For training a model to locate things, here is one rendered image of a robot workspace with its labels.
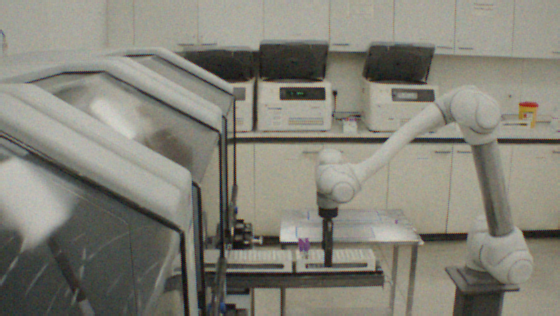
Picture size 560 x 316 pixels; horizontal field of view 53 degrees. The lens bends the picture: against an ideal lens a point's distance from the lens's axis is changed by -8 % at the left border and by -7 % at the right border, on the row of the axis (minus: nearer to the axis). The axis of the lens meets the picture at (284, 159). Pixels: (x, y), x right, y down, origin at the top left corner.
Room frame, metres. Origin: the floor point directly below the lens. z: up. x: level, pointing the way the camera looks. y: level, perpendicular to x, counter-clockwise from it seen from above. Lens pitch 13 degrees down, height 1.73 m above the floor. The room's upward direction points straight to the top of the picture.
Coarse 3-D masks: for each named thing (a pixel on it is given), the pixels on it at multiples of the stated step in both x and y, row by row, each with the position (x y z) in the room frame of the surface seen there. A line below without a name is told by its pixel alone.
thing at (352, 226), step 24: (288, 216) 2.70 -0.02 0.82; (312, 216) 2.70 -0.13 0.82; (360, 216) 2.70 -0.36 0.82; (384, 216) 2.70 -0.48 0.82; (288, 240) 2.38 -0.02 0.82; (312, 240) 2.38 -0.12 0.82; (336, 240) 2.38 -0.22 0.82; (360, 240) 2.38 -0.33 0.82; (384, 240) 2.38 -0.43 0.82; (408, 240) 2.38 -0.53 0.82; (408, 288) 2.39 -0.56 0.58; (288, 312) 2.75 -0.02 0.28; (312, 312) 2.75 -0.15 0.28; (336, 312) 2.74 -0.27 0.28; (360, 312) 2.74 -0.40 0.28; (384, 312) 2.73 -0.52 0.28; (408, 312) 2.37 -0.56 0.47
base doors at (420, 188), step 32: (256, 160) 4.39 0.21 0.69; (288, 160) 4.39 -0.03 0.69; (352, 160) 4.42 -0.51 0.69; (416, 160) 4.43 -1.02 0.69; (448, 160) 4.44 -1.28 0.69; (512, 160) 4.46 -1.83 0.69; (544, 160) 4.47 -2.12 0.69; (256, 192) 4.39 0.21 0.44; (288, 192) 4.39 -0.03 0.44; (384, 192) 4.43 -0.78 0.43; (416, 192) 4.43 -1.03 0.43; (448, 192) 4.44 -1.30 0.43; (480, 192) 4.45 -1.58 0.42; (512, 192) 4.46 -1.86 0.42; (544, 192) 4.47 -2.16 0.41; (256, 224) 4.39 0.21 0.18; (416, 224) 4.43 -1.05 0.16; (448, 224) 4.44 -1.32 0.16; (544, 224) 4.47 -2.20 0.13
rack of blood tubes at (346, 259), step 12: (312, 252) 2.14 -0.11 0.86; (336, 252) 2.14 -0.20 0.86; (348, 252) 2.14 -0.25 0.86; (360, 252) 2.14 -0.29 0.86; (372, 252) 2.13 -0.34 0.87; (300, 264) 2.06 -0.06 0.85; (312, 264) 2.11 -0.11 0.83; (336, 264) 2.15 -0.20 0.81; (348, 264) 2.15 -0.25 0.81; (360, 264) 2.15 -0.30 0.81; (372, 264) 2.07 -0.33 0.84
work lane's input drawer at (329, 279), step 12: (228, 276) 2.04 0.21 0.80; (240, 276) 2.04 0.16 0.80; (252, 276) 2.04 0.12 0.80; (264, 276) 2.04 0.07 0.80; (276, 276) 2.05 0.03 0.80; (288, 276) 2.05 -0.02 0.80; (300, 276) 2.05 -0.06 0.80; (312, 276) 2.05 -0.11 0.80; (324, 276) 2.05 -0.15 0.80; (336, 276) 2.05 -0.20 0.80; (348, 276) 2.05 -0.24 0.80; (360, 276) 2.05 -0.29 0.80; (372, 276) 2.05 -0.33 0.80; (384, 276) 2.05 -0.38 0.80
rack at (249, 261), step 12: (228, 252) 2.14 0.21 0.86; (240, 252) 2.13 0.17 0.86; (252, 252) 2.15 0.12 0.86; (264, 252) 2.14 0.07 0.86; (276, 252) 2.15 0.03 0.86; (288, 252) 2.14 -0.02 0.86; (228, 264) 2.12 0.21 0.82; (240, 264) 2.10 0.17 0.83; (252, 264) 2.15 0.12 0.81; (264, 264) 2.15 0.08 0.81; (276, 264) 2.15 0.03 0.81; (288, 264) 2.06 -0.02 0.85
